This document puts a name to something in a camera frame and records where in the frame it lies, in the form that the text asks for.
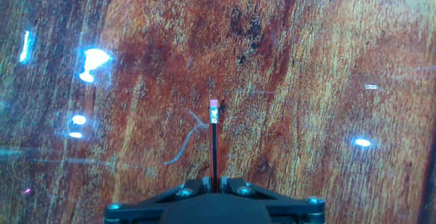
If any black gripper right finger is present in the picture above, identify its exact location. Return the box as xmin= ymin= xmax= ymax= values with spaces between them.
xmin=219 ymin=176 xmax=326 ymax=224

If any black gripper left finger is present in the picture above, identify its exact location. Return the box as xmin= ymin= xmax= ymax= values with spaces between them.
xmin=103 ymin=176 xmax=212 ymax=224

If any black red pencil pink eraser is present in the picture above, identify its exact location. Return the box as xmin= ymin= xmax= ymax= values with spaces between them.
xmin=208 ymin=98 xmax=221 ymax=194

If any glossy wood grain mat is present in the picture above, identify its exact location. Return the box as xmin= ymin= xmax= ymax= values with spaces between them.
xmin=0 ymin=0 xmax=436 ymax=224

